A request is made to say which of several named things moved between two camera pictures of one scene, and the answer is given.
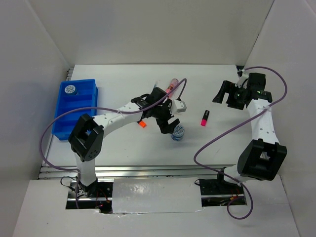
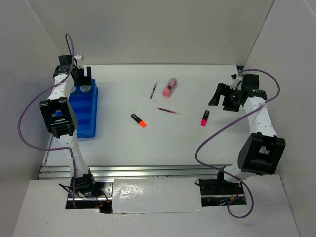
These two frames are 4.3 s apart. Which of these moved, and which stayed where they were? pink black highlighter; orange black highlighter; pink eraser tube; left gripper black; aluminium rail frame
Moved: left gripper black
Stayed: pink eraser tube; aluminium rail frame; orange black highlighter; pink black highlighter
